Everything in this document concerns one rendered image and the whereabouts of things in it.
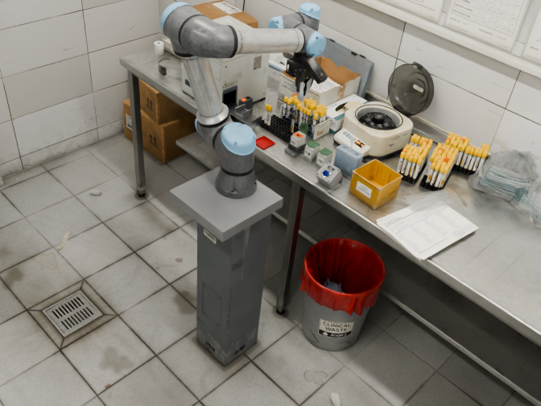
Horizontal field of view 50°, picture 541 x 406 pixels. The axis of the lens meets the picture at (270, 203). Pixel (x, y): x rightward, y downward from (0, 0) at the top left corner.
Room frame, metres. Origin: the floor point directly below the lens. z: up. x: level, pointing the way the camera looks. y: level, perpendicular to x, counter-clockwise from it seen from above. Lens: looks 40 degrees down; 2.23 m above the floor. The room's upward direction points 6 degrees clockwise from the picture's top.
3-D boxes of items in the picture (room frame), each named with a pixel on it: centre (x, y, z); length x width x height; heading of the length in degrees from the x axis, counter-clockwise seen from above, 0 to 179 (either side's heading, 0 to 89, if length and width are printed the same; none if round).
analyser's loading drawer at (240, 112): (2.16, 0.17, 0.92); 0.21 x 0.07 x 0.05; 49
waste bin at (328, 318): (1.80, -0.35, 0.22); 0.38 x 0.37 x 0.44; 49
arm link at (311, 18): (1.99, -0.06, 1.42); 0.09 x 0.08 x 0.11; 129
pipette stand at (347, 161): (1.87, -0.28, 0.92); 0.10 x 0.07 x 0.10; 51
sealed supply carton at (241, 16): (2.86, 0.35, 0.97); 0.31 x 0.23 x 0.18; 42
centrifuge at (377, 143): (2.10, -0.39, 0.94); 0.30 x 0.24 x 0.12; 130
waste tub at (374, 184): (1.74, -0.38, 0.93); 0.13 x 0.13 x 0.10; 46
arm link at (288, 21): (1.91, 0.00, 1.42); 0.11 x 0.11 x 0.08; 39
